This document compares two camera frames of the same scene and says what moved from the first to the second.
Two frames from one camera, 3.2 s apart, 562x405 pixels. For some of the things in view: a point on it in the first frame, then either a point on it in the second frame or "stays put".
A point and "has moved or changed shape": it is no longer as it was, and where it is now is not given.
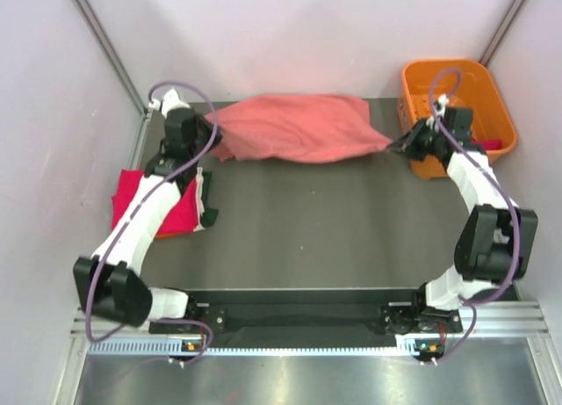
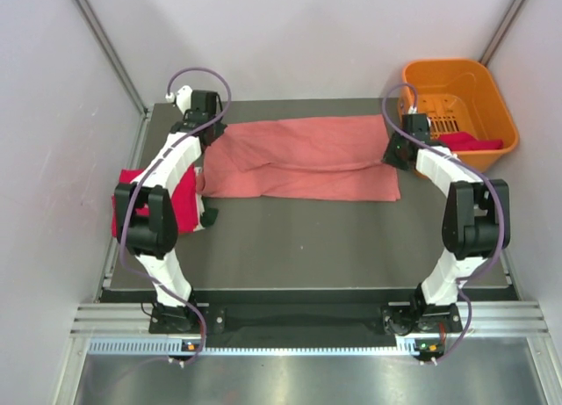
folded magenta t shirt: (183, 218) stays put
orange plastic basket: (479, 90) stays put
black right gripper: (403, 143) to (389, 157)
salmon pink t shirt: (302, 128) has moved or changed shape
